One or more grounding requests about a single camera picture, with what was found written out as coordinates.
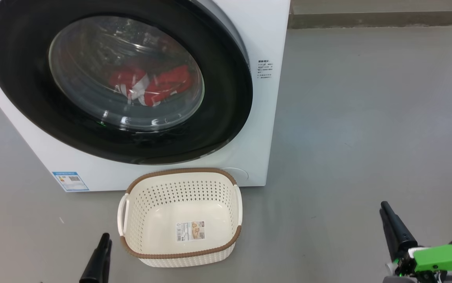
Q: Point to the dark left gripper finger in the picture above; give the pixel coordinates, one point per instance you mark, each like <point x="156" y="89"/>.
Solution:
<point x="108" y="267"/>
<point x="94" y="267"/>

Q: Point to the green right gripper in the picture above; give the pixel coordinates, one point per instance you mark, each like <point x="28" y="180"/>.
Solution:
<point x="442" y="257"/>

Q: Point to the black round glass washer door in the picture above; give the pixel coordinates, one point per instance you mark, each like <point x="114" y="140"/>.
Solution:
<point x="25" y="90"/>

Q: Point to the red and white garment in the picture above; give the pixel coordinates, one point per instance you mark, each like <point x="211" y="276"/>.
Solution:
<point x="166" y="82"/>

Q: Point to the printed label sticker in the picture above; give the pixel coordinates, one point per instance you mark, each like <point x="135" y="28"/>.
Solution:
<point x="190" y="231"/>

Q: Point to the cream laundry basket brown rim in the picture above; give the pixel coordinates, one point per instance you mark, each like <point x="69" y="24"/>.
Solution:
<point x="178" y="204"/>

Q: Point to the white front-load washing machine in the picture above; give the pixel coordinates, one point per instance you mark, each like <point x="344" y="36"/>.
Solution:
<point x="249" y="125"/>

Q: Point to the blue energy label sticker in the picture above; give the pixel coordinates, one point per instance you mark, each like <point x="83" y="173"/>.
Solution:
<point x="70" y="181"/>

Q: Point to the round white filter cover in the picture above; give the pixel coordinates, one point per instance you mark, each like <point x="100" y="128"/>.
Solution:
<point x="239" y="175"/>

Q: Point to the small printed text label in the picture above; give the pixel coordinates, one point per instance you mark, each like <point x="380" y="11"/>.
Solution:
<point x="264" y="69"/>

